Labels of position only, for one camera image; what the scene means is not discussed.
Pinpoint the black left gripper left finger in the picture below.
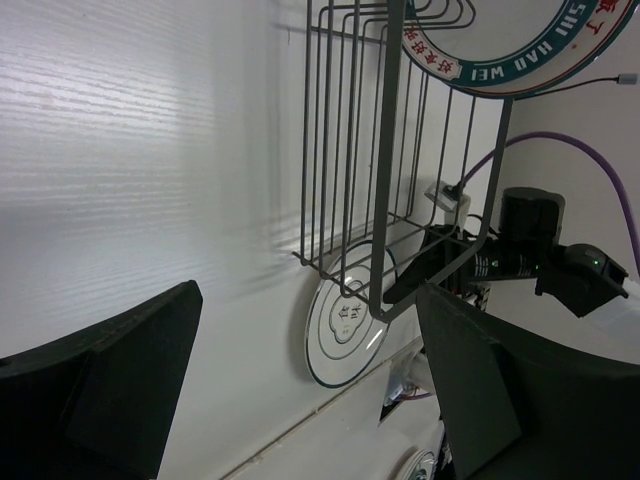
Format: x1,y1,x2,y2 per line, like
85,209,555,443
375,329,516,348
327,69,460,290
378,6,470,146
1,280,203,479

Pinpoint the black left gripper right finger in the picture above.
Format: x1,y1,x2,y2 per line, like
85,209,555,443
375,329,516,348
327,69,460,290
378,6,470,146
416,284,639,479

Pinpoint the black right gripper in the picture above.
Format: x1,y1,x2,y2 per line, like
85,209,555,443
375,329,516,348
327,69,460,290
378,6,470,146
383,227,538,305

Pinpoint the grey rimmed white plate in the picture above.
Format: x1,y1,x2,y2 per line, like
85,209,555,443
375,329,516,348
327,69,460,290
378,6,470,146
304,241,389,389

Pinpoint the orange sunburst pattern plate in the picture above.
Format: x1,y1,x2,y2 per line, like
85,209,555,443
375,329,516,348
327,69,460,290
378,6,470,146
461,1,639,98

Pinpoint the green rimmed white plate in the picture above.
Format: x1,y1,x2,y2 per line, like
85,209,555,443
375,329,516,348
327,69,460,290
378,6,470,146
403,1,597,88

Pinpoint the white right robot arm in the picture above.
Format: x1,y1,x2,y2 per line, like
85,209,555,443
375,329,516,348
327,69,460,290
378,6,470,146
383,185,639,339

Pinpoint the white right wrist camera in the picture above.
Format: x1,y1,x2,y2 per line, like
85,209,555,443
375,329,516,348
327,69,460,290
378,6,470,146
424,182,471,229

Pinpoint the metal wire dish rack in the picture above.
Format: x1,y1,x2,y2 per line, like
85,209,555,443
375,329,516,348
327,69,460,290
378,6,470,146
295,1,512,323

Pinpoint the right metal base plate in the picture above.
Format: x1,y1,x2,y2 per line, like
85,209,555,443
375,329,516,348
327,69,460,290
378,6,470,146
395,449,437,480

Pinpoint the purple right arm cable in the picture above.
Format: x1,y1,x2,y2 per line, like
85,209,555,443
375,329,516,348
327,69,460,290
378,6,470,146
454,130,640,261

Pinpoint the black wall cable with plug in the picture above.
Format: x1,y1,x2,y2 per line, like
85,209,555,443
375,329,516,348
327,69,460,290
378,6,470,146
514,73,640,101

